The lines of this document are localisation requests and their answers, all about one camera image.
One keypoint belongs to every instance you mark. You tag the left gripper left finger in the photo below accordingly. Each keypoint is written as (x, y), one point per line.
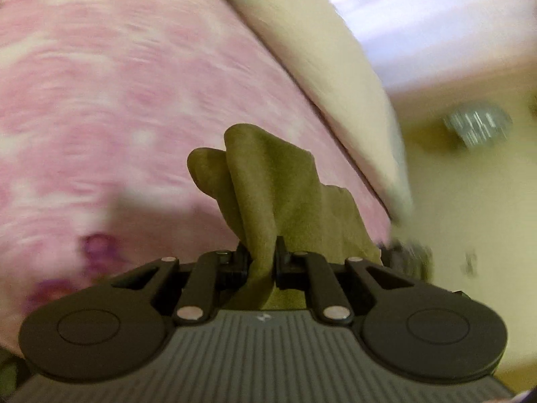
(212, 282)

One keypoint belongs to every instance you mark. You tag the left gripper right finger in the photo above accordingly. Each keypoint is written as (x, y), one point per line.
(311, 274)

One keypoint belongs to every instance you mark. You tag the olive green shirt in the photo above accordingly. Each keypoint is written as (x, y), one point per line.
(267, 188)

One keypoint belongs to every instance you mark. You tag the stack of green folded clothes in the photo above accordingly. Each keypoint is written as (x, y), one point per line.
(411, 259)

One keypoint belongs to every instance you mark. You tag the silver puffer jacket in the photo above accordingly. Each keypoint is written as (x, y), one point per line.
(478, 124)

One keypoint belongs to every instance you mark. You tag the pink floral bed blanket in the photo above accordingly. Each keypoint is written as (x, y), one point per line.
(101, 103)

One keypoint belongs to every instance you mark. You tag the grey and cream duvet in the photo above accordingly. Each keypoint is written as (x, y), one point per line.
(315, 46)

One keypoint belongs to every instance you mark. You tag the pink window curtain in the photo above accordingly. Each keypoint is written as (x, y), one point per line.
(413, 44)

